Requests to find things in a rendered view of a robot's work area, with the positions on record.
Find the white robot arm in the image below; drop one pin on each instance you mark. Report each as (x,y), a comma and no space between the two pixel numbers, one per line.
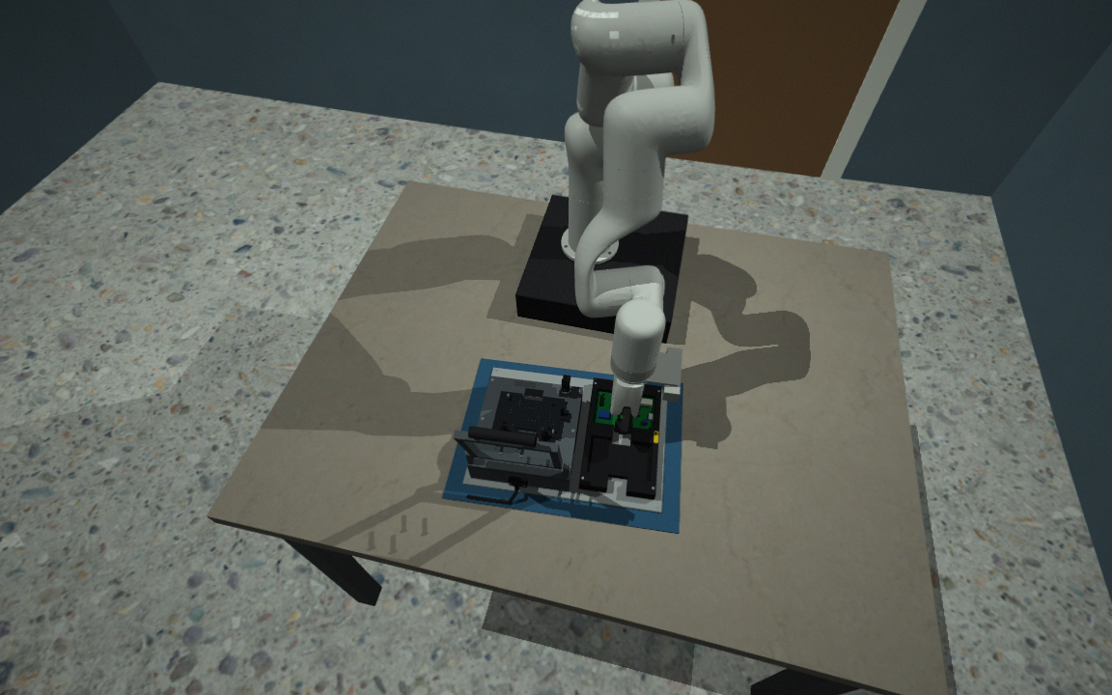
(616,170)

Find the green circuit board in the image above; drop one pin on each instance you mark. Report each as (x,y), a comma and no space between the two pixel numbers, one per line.
(644,419)

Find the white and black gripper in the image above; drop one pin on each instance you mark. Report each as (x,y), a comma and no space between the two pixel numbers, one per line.
(627,395)

